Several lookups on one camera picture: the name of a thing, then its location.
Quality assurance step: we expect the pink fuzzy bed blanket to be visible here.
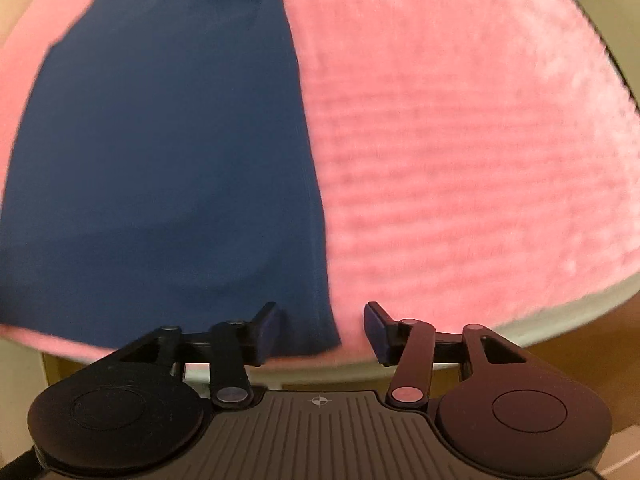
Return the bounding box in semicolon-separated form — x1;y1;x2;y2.
0;0;640;373

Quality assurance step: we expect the navy blue shirt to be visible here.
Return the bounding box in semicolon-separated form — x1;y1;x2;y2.
1;0;340;356

